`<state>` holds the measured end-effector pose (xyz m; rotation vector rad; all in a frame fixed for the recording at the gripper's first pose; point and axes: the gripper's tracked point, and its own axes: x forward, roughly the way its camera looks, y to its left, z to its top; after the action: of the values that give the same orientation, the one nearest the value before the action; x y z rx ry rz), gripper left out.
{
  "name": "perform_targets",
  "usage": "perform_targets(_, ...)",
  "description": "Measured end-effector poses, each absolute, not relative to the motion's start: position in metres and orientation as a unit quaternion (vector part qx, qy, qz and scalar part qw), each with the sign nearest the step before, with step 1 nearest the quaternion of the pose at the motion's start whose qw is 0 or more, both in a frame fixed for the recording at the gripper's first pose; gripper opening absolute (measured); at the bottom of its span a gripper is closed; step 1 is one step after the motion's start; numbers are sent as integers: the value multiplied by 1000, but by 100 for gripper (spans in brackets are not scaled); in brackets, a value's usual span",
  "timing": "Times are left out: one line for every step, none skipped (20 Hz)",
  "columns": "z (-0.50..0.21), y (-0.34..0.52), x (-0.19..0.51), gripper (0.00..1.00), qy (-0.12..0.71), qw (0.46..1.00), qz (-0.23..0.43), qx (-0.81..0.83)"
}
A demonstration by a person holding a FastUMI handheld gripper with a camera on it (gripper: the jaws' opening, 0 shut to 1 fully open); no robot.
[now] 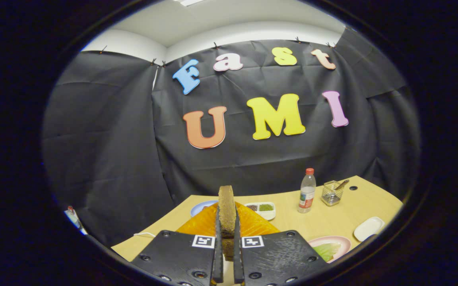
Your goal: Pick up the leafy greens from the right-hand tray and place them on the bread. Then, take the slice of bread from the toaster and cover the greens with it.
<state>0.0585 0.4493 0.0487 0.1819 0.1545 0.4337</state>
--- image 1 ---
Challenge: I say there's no clear bottle red cap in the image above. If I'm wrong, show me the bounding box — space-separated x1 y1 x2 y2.
297 168 316 214

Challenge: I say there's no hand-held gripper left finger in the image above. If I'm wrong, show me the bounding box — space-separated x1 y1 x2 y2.
130 203 224 286

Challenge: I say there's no pink plate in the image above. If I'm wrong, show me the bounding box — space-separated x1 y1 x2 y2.
308 236 351 263

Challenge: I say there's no blue plate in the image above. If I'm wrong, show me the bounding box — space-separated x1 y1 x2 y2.
190 200 219 218

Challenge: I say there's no black backdrop cloth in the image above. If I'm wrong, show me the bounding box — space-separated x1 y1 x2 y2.
42 28 420 249

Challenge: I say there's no white and blue object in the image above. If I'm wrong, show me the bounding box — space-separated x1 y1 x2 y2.
64 205 89 236

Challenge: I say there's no brown bread slice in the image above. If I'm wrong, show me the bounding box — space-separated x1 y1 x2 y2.
218 186 237 261

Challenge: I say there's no white divided tray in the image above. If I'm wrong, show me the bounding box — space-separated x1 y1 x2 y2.
245 202 276 221

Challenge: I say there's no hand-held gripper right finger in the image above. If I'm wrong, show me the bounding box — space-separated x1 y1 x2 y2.
233 202 330 286

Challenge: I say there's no green lettuce leaf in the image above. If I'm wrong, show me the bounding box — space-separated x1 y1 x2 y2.
313 243 342 262

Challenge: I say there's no white plate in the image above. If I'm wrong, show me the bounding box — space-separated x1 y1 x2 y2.
353 216 385 242

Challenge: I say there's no wire mesh utensil holder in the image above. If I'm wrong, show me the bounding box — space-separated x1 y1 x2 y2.
321 180 345 207

